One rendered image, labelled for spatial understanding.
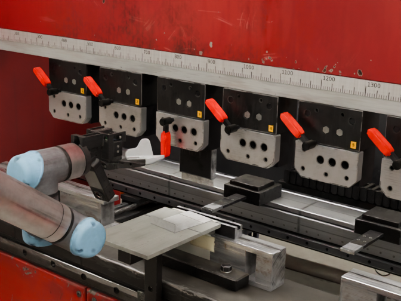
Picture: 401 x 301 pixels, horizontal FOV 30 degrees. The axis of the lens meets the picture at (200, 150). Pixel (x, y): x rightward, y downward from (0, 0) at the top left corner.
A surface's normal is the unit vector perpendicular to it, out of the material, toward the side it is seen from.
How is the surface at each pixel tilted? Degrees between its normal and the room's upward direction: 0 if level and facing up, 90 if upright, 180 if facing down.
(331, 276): 0
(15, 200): 87
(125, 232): 0
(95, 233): 90
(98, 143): 91
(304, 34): 90
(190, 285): 0
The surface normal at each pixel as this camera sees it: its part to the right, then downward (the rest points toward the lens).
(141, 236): 0.03, -0.96
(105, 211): 0.78, 0.18
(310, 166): -0.62, 0.19
